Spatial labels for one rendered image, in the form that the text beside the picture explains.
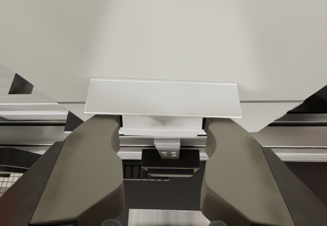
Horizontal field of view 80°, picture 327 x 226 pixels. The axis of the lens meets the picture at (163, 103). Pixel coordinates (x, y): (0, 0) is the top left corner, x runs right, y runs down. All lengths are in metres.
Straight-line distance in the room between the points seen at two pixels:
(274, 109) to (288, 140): 0.37
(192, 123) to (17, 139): 0.50
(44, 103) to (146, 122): 0.14
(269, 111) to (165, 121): 0.09
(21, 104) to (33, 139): 0.31
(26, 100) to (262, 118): 0.26
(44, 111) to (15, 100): 0.04
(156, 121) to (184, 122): 0.03
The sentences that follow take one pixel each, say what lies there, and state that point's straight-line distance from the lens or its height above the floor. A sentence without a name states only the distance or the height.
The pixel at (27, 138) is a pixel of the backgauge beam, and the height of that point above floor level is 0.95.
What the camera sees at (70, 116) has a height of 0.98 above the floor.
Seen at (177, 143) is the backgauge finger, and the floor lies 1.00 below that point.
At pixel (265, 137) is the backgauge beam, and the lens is 0.52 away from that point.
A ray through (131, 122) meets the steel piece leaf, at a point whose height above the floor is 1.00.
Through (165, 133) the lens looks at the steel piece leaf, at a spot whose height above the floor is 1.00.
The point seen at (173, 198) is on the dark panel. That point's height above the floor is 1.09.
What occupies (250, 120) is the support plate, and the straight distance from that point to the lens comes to 0.20.
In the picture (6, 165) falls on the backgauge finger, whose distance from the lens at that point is 0.55.
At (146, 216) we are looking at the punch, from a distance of 0.24.
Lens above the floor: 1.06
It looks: 23 degrees down
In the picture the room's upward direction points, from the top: 179 degrees counter-clockwise
